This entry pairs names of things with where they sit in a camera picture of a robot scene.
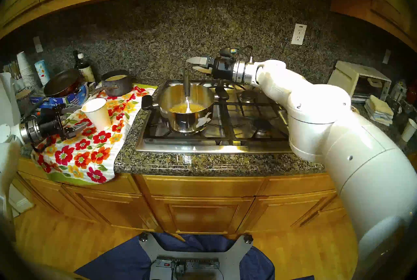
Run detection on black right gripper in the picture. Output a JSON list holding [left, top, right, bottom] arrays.
[[186, 54, 236, 81]]

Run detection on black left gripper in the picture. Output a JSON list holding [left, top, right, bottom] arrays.
[[35, 105, 91, 144]]

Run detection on white paper cup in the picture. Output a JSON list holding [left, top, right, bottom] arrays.
[[401, 118, 417, 143], [81, 98, 112, 131]]

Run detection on black-handled metal spoon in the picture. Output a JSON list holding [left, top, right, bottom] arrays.
[[183, 68, 193, 113]]

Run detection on stainless steel pot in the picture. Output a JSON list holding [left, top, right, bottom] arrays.
[[141, 83, 229, 134]]

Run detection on blue aluminium foil box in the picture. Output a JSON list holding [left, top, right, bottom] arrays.
[[29, 83, 90, 110]]

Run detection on floral kitchen towel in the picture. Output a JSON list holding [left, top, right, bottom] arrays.
[[30, 84, 158, 184]]

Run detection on red frying pan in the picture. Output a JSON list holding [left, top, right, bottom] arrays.
[[23, 68, 83, 118]]

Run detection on white-capped labelled glass bottle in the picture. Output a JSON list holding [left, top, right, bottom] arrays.
[[78, 53, 95, 83]]

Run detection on small dark saucepan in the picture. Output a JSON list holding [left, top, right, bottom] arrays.
[[90, 70, 133, 98]]

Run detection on blue patterned paper cup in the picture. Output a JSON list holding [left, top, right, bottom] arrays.
[[34, 60, 50, 86]]

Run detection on patterned ceramic bowl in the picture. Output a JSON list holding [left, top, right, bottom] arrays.
[[15, 88, 34, 101]]

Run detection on white utensil mug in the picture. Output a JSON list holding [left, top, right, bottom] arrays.
[[8, 61, 26, 91]]

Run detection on stack of white paper cups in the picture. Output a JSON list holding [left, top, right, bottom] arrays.
[[16, 51, 39, 89]]

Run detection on white paper towel roll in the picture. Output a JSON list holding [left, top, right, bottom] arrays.
[[0, 72, 22, 128]]

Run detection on stainless gas cooktop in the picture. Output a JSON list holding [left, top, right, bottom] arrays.
[[135, 79, 295, 154]]

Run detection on wooden base cabinets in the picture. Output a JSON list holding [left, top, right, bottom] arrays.
[[10, 159, 359, 234]]

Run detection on white toaster oven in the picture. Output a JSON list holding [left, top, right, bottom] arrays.
[[327, 61, 392, 103]]

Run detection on dark blue floor cloth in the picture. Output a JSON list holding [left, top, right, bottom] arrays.
[[74, 232, 315, 280]]

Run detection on stack of folded cloths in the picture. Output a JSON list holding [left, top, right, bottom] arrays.
[[364, 95, 394, 126]]

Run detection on grey power strip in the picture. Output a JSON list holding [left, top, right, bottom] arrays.
[[156, 257, 220, 271]]

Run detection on white house-shaped container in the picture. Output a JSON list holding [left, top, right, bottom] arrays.
[[389, 79, 408, 102]]

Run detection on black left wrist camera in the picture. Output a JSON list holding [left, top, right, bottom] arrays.
[[38, 107, 56, 121]]

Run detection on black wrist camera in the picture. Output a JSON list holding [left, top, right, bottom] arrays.
[[38, 107, 56, 121], [220, 47, 237, 61]]

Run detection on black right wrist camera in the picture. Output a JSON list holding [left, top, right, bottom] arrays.
[[220, 47, 237, 61]]

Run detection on black right camera cable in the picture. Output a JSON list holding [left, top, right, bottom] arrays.
[[235, 45, 254, 63]]

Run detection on white wall power outlet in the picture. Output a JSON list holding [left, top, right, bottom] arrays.
[[291, 23, 307, 46]]

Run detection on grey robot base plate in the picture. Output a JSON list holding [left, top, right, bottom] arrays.
[[138, 232, 254, 280]]

